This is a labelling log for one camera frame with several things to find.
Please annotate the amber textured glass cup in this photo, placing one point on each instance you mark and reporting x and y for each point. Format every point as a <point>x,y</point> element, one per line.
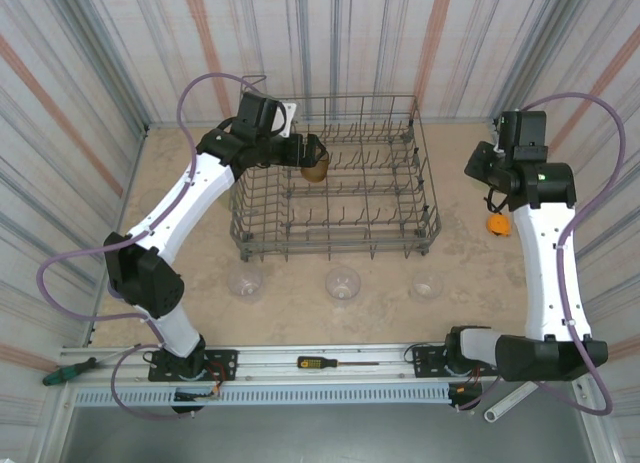
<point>312,174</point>

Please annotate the large clear plastic cup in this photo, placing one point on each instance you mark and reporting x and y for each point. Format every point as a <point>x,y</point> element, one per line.
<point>245,282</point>
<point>343,283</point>

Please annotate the small clear plastic cup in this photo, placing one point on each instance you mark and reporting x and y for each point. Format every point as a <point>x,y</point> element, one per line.
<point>426,288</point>

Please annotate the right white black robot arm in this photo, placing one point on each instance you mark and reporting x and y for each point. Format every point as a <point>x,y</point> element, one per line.
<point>550,263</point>

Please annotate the orange tape measure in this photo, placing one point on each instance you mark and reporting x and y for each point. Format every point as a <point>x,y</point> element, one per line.
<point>499,224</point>

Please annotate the yellow black screwdriver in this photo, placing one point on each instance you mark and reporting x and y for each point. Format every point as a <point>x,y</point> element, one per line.
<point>312,362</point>

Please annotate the grey metal sheet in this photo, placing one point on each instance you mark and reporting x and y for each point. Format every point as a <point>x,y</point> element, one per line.
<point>320,433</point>

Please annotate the silver adjustable wrench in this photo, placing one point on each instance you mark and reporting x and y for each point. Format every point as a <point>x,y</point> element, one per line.
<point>500,408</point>

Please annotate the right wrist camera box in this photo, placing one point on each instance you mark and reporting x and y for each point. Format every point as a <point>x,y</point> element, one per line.
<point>497,143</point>

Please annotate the aluminium mounting rail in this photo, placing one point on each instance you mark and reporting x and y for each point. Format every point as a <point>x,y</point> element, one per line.
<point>270,355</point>

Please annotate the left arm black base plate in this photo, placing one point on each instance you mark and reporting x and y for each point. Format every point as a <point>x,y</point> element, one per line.
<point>225,358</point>

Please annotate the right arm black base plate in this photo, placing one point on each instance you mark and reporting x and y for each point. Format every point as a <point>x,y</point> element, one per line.
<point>425,358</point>

